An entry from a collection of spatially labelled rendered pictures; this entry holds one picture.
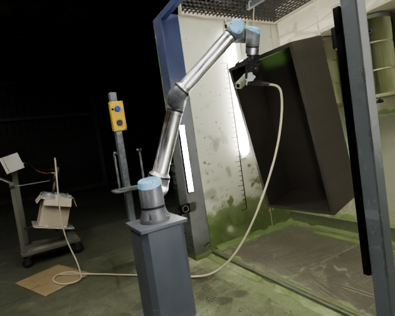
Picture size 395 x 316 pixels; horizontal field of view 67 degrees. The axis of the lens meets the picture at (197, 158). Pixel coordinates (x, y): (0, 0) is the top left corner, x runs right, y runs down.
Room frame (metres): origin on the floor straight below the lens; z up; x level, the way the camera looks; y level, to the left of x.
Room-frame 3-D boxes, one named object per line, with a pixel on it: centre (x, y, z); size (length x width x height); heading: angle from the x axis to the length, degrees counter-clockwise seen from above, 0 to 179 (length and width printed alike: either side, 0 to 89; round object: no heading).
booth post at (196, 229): (2.83, 0.11, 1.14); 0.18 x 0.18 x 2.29; 30
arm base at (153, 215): (1.86, 0.32, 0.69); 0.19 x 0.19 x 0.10
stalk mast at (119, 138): (2.68, 0.67, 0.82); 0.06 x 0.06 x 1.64; 30
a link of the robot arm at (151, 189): (1.87, 0.32, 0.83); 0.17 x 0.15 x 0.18; 176
